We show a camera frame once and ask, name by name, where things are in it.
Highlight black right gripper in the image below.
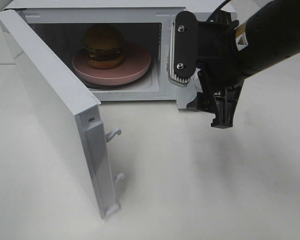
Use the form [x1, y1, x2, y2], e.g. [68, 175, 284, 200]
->
[186, 11, 244, 129]

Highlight pink round plate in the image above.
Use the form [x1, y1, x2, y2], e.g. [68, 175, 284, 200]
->
[71, 41, 152, 85]

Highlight toy burger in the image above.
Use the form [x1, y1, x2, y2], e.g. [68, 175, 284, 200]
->
[82, 23, 125, 70]

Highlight white microwave door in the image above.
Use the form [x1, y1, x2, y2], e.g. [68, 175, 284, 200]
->
[0, 10, 123, 219]

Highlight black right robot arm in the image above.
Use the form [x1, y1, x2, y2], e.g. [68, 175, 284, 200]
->
[185, 0, 300, 129]

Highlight glass microwave turntable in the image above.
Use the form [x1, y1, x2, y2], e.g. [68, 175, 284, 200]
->
[80, 60, 154, 91]

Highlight white microwave oven body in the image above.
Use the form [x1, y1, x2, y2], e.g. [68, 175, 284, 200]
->
[3, 0, 220, 109]

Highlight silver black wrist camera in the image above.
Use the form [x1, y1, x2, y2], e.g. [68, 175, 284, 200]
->
[169, 11, 198, 87]

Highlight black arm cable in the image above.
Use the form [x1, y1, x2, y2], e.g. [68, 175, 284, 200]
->
[206, 0, 233, 25]

